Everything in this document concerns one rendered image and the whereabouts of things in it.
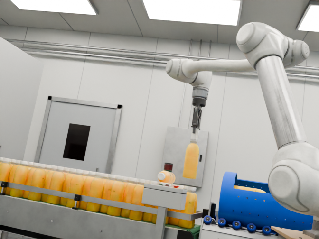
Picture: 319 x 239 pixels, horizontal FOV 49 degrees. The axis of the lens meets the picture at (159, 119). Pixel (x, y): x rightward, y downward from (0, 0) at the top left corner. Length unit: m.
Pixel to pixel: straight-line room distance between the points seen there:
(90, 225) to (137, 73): 3.92
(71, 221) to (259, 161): 3.66
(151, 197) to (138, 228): 0.22
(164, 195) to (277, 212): 0.57
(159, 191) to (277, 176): 0.77
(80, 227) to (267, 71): 1.28
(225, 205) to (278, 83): 0.80
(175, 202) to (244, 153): 3.61
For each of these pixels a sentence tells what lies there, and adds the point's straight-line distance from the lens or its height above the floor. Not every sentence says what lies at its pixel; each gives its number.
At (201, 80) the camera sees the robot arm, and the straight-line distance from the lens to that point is 1.94.
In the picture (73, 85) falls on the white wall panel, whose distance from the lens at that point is 5.90.
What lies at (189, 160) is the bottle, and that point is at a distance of 1.88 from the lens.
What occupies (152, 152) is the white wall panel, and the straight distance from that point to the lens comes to 5.33.
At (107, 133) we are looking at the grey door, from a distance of 5.48.
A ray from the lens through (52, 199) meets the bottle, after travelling 2.17.
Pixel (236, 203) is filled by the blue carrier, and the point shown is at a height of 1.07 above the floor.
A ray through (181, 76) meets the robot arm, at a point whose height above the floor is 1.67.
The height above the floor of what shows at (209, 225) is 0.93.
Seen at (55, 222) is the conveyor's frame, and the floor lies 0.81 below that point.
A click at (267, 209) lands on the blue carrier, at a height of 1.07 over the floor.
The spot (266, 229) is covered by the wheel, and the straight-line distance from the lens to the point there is 1.93.
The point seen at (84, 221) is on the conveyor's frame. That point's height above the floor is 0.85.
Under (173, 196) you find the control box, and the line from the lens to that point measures 1.74.
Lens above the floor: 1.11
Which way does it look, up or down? 10 degrees up
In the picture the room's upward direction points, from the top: 9 degrees clockwise
